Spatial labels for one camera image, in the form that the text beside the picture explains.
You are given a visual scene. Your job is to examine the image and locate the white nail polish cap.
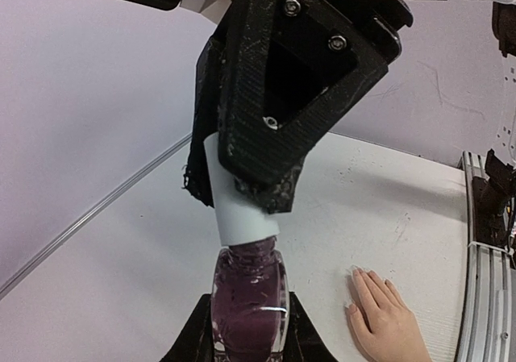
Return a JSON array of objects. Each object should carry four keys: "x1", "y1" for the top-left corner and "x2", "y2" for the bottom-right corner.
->
[{"x1": 204, "y1": 133, "x2": 280, "y2": 247}]

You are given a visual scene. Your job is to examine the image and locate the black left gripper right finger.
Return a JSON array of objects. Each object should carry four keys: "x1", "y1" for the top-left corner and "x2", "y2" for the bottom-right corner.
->
[{"x1": 284, "y1": 292, "x2": 337, "y2": 362}]

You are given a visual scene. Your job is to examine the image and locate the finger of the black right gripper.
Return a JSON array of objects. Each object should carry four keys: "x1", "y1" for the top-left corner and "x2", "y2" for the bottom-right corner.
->
[{"x1": 184, "y1": 37, "x2": 306, "y2": 213}]

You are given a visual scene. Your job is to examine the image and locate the mannequin hand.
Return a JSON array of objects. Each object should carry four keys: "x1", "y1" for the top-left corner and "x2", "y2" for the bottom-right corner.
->
[{"x1": 346, "y1": 268, "x2": 431, "y2": 362}]

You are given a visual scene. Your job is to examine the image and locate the aluminium back edge strip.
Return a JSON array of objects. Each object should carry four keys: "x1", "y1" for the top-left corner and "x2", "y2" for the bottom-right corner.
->
[{"x1": 1, "y1": 133, "x2": 192, "y2": 299}]

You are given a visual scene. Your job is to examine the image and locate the purple nail polish bottle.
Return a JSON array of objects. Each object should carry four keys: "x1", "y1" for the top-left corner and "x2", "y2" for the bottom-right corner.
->
[{"x1": 210, "y1": 236, "x2": 289, "y2": 361}]

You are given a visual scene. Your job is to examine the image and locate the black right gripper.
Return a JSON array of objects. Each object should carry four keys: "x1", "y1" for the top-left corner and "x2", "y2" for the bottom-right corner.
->
[{"x1": 218, "y1": 0, "x2": 414, "y2": 185}]

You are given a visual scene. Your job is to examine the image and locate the aluminium front rail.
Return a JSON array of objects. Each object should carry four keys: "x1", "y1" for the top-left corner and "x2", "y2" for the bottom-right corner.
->
[{"x1": 456, "y1": 150, "x2": 515, "y2": 361}]

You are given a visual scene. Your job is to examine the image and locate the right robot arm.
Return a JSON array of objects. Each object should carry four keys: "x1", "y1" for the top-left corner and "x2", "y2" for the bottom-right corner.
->
[{"x1": 185, "y1": 0, "x2": 515, "y2": 213}]

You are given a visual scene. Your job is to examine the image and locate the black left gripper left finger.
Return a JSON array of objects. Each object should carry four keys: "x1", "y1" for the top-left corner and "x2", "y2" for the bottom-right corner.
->
[{"x1": 160, "y1": 293, "x2": 214, "y2": 362}]

